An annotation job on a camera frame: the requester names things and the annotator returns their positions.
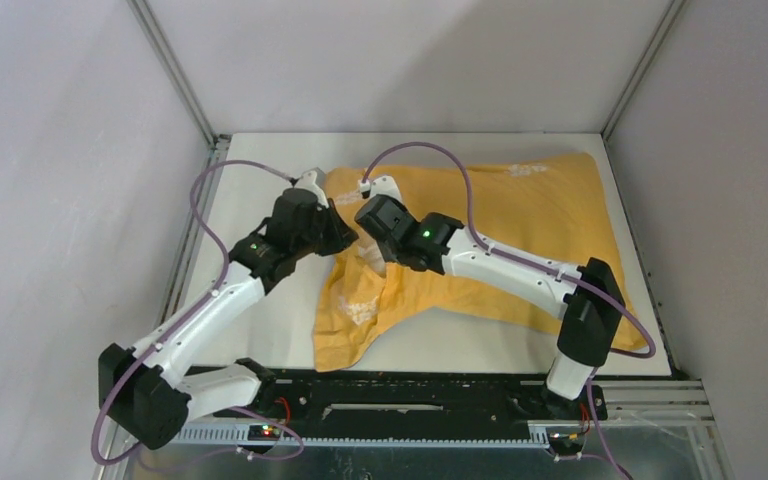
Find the yellow and blue pillowcase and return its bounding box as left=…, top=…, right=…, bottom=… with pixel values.
left=312, top=153, right=627, bottom=373

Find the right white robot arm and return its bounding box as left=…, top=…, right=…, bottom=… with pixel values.
left=355, top=195, right=625, bottom=418

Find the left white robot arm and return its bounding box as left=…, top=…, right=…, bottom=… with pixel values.
left=98, top=184, right=357, bottom=450

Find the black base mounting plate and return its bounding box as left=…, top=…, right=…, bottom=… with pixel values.
left=249, top=369, right=608, bottom=442

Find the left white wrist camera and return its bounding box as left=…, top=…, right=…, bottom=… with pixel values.
left=293, top=168, right=330, bottom=209

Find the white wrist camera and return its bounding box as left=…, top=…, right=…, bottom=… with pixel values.
left=358, top=175, right=404, bottom=206
left=293, top=168, right=330, bottom=209

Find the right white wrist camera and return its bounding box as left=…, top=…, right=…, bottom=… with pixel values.
left=358, top=175, right=404, bottom=206

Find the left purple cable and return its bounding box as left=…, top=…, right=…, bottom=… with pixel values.
left=90, top=159, right=306, bottom=467

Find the aluminium frame rail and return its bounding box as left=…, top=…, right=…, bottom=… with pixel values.
left=99, top=370, right=734, bottom=479

